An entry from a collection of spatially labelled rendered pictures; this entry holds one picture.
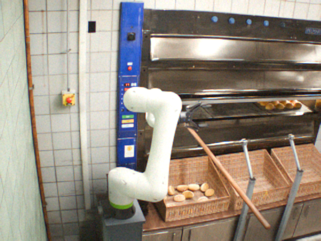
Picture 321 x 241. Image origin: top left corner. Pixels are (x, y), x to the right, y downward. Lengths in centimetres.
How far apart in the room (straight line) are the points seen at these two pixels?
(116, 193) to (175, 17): 143
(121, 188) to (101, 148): 116
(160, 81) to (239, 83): 69
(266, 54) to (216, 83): 52
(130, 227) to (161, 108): 62
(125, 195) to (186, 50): 135
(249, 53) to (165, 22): 77
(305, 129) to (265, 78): 83
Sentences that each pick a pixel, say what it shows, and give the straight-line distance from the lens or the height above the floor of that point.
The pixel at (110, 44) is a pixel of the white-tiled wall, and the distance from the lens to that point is 251.
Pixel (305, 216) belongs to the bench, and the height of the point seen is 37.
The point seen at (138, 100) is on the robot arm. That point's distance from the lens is 166.
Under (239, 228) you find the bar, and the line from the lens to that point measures 296.
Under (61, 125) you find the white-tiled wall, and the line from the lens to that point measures 267.
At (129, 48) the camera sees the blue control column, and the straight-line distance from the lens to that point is 251.
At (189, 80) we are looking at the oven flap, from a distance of 275.
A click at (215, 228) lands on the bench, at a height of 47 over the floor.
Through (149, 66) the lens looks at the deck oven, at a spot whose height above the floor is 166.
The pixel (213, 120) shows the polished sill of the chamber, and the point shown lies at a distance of 298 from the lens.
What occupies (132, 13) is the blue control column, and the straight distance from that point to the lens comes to 246.
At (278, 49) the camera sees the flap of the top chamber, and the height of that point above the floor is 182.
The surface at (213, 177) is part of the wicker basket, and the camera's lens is 306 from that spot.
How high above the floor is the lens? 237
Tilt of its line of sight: 25 degrees down
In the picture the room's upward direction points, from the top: 4 degrees clockwise
